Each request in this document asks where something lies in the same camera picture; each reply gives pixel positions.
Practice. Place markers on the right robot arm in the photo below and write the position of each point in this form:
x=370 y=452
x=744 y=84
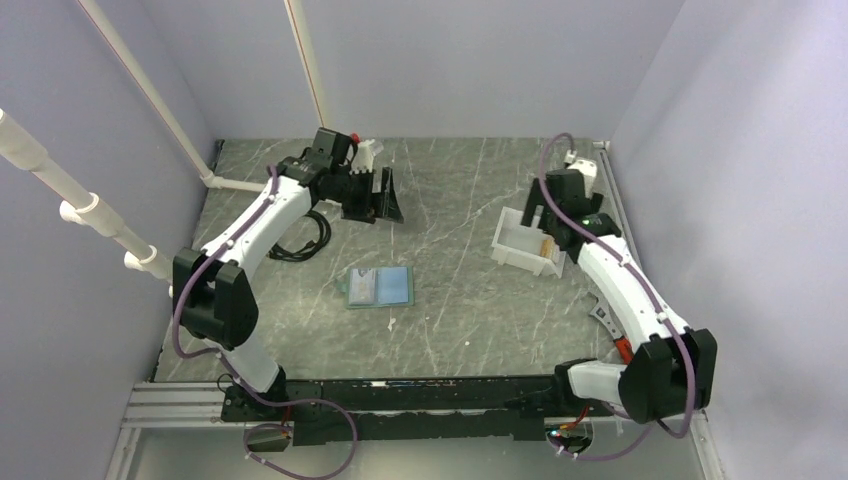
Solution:
x=586 y=379

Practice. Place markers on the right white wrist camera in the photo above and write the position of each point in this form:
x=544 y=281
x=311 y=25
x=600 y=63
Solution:
x=587 y=168

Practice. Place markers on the red handled adjustable wrench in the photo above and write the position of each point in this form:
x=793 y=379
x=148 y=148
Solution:
x=603 y=314

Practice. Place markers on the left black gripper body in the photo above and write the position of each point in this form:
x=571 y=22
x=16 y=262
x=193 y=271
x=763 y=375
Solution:
x=358 y=199

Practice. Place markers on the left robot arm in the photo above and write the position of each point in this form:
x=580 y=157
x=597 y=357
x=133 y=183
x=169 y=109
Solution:
x=214 y=308

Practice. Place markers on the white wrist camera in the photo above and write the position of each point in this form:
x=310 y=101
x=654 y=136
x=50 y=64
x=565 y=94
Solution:
x=587 y=168
x=364 y=158

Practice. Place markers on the clear plastic bin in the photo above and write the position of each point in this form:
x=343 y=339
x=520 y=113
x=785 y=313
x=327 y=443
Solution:
x=518 y=246

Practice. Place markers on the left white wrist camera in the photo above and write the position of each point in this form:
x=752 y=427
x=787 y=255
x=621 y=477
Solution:
x=364 y=158

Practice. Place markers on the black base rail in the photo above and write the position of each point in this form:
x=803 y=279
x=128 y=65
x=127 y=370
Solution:
x=521 y=408

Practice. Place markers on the white pvc pipe frame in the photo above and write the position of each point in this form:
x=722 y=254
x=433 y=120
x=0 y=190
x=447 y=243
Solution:
x=64 y=84

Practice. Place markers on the aluminium rail right side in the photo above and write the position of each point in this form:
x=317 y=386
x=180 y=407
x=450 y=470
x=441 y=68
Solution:
x=623 y=199

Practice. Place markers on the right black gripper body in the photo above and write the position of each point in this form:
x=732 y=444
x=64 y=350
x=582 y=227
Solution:
x=536 y=198

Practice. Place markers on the stack of credit cards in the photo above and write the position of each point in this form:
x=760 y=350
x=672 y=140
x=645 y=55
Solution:
x=549 y=249

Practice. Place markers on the green card holder wallet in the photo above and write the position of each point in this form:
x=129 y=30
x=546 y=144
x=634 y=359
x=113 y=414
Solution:
x=395 y=288

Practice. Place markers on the silver vip credit card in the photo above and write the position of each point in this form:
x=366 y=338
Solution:
x=362 y=286

